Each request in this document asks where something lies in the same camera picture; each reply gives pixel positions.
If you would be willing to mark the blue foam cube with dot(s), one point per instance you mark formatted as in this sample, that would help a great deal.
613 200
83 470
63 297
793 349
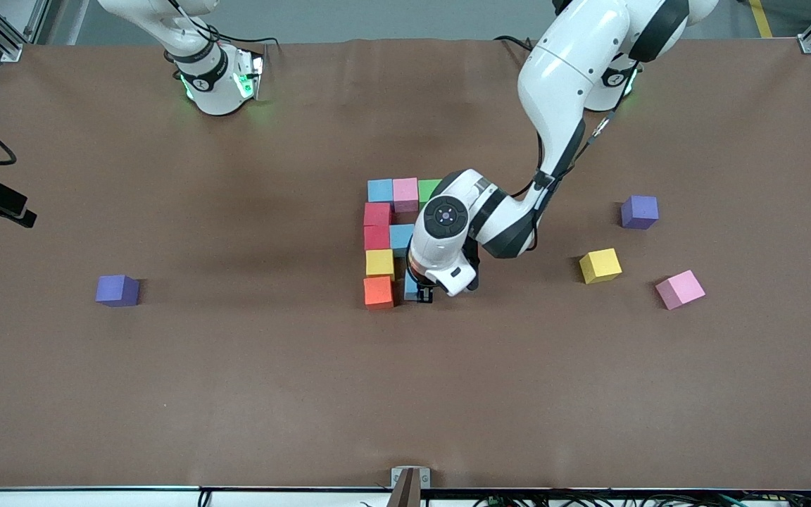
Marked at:
410 290
400 238
380 190

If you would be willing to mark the orange foam cube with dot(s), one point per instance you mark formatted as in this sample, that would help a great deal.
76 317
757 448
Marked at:
378 291

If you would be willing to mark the yellow foam cube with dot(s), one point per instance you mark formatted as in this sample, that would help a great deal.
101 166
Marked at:
600 265
380 263

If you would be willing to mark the red foam cube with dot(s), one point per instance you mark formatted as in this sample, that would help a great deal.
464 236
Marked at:
377 213
376 238

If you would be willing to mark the green foam cube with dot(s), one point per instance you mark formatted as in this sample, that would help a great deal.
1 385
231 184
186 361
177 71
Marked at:
426 190

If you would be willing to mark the pink foam cube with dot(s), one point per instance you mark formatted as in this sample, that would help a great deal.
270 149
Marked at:
680 289
405 194

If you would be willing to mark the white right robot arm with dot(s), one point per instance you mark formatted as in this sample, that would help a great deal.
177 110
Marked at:
215 91

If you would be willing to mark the right arm base connector plate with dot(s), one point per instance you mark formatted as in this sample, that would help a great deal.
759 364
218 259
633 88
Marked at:
254 70

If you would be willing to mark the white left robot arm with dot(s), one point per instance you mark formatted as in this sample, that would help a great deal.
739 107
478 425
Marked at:
574 70

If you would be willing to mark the purple foam cube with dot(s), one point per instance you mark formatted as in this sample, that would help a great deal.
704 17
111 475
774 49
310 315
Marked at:
639 211
117 290

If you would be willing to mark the brown table mat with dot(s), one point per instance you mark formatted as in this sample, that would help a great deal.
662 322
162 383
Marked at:
405 422

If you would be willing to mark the white table edge rail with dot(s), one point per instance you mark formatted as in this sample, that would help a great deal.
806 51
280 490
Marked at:
96 498

